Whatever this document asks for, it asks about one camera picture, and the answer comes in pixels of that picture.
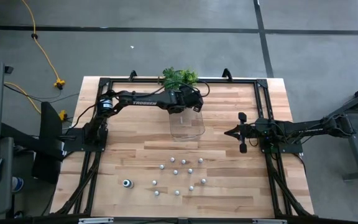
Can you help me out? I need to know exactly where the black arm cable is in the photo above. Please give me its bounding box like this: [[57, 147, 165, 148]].
[[194, 80, 211, 99]]

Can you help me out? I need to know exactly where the blue and white can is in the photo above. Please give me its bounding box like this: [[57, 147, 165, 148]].
[[11, 176, 24, 193]]

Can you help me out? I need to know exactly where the black monitor stand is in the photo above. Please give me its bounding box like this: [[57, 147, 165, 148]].
[[1, 101, 67, 184]]

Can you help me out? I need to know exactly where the silver bracket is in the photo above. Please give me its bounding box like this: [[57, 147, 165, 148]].
[[252, 218, 288, 224], [78, 217, 114, 224]]

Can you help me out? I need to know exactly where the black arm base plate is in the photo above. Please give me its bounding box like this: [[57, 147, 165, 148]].
[[259, 136, 304, 154], [62, 127, 109, 153]]

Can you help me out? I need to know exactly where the black aluminium table frame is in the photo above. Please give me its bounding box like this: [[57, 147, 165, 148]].
[[54, 68, 315, 218]]

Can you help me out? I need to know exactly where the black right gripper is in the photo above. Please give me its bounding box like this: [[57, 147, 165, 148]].
[[224, 111, 258, 154]]

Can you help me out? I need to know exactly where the yellow extension cable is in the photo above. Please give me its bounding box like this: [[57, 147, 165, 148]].
[[21, 0, 67, 90], [4, 81, 68, 121]]

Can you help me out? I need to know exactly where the green plant in white pot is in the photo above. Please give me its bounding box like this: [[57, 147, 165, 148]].
[[158, 66, 200, 91]]

